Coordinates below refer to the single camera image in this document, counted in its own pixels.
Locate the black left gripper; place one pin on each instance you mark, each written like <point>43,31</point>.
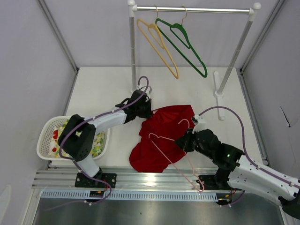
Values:
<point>148,114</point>

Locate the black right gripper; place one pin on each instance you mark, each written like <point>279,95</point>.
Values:
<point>184,141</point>

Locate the red skirt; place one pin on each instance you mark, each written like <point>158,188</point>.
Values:
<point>156,148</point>

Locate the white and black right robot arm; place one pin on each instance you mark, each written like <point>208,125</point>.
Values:
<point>238,170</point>

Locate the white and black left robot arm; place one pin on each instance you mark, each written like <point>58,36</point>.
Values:
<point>79,133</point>

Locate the green hanger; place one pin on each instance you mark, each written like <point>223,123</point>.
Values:
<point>180,33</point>

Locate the lemon print cloth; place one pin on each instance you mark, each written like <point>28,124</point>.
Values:
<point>97,146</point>

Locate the white metal clothes rack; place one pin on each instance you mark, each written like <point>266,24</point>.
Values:
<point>153,30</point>

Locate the white plastic laundry basket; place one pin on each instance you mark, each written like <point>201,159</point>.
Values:
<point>46,134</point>

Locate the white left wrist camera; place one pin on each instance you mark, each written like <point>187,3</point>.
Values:
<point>146,89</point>

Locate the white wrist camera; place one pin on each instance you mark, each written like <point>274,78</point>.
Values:
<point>146,89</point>
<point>199,122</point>

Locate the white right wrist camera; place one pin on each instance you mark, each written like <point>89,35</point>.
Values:
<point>199,122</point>

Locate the aluminium mounting rail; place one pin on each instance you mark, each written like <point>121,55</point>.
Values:
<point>127,179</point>

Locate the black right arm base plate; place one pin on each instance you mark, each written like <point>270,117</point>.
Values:
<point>209,182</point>

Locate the white slotted cable duct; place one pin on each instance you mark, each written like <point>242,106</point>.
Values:
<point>131,195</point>

